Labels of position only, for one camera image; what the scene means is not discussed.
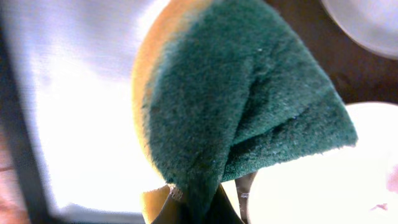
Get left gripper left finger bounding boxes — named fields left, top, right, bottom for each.
left=152, top=187, right=190, bottom=224

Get white plate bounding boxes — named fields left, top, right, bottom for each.
left=247, top=102, right=397, bottom=224

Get pale green plate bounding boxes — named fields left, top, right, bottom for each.
left=321, top=0, right=397, bottom=60

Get green yellow sponge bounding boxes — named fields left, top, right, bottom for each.
left=132, top=0, right=358, bottom=223

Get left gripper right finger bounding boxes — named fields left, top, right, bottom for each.
left=214, top=184, right=244, bottom=224

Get small grey metal tray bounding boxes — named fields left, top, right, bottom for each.
left=1, top=0, right=166, bottom=223

